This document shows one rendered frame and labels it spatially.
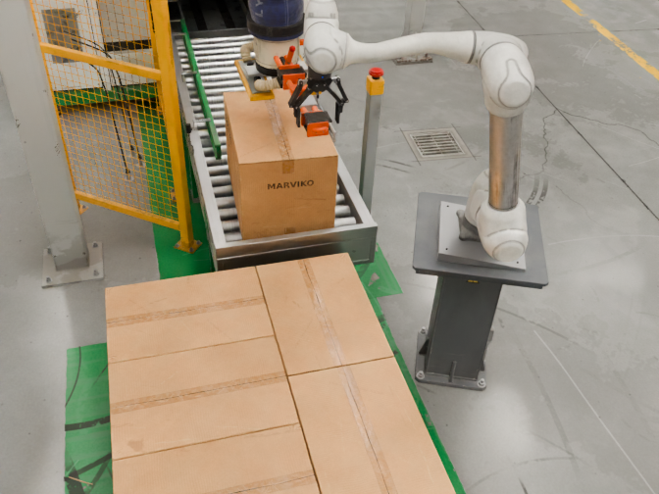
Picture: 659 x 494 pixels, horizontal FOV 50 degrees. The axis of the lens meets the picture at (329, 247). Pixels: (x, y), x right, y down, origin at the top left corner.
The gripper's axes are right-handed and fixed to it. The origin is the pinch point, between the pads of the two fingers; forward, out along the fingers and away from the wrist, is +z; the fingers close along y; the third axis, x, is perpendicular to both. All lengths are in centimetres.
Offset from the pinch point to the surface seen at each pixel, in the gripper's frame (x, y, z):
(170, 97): -97, 44, 37
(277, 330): 24, 19, 73
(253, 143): -43, 15, 33
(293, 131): -49, -3, 33
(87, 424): 8, 96, 128
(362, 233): -21, -27, 70
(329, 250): -21, -13, 77
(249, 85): -51, 14, 11
